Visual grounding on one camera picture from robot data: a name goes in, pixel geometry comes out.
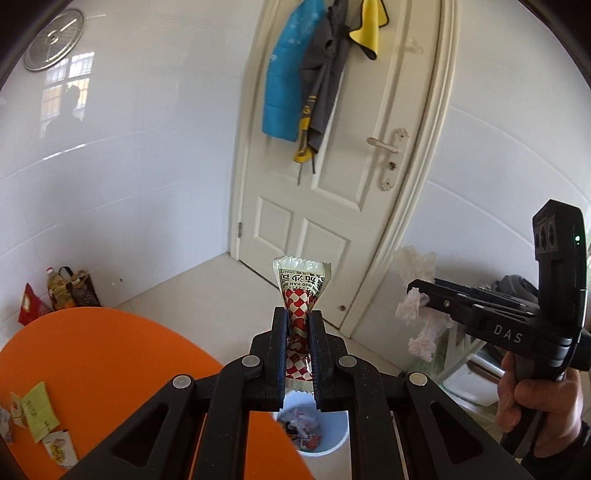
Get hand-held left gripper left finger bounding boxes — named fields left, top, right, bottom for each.
left=60, top=307, right=296, bottom=480

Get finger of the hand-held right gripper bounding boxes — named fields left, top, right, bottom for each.
left=406, top=278, right=541, bottom=329
left=434, top=277, right=541, bottom=305

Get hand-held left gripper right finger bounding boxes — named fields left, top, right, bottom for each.
left=307, top=310, right=532, bottom=480

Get white tissue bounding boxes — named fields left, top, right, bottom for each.
left=392, top=247, right=454, bottom=363

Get red checked snack wrapper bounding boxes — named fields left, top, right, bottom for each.
left=272, top=255, right=333, bottom=393

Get light blue plastic bucket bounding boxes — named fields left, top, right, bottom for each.
left=272, top=392, right=350, bottom=457

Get person's right forearm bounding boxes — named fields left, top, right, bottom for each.
left=519, top=415, right=591, bottom=480

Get person's right hand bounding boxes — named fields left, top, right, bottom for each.
left=496, top=351, right=585, bottom=449

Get dark grey cloth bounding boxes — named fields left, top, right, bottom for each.
left=492, top=274, right=540, bottom=301

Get white tissues in bucket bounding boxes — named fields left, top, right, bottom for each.
left=277, top=406, right=319, bottom=435

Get white and green cabinet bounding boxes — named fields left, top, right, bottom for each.
left=433, top=318, right=505, bottom=408

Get white panel door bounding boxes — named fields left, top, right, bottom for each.
left=233, top=0, right=444, bottom=334

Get round orange table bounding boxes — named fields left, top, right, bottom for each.
left=0, top=308, right=315, bottom=480

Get brown patterned bag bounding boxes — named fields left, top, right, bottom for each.
left=58, top=266, right=102, bottom=308

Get cooking oil bottle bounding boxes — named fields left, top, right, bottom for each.
left=45, top=268, right=77, bottom=311

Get yellow printed snack packet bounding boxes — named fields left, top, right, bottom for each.
left=41, top=429, right=77, bottom=470

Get yellow-green flat packet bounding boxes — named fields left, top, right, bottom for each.
left=21, top=381, right=61, bottom=445

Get red plastic bag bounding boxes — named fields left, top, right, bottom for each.
left=17, top=282, right=53, bottom=326

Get grey and yellow jacket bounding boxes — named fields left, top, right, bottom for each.
left=293, top=0, right=352, bottom=186

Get small pale packet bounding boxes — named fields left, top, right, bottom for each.
left=9, top=392, right=29, bottom=430

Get blue padded jacket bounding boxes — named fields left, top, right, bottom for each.
left=262, top=0, right=327, bottom=141

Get yellow cloth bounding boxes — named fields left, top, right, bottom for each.
left=348, top=0, right=390, bottom=61

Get round metal plate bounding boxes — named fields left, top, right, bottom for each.
left=23, top=8, right=86, bottom=73

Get white door frame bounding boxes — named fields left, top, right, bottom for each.
left=342, top=0, right=463, bottom=341

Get cream door handle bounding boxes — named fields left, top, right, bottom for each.
left=366, top=128, right=410, bottom=192

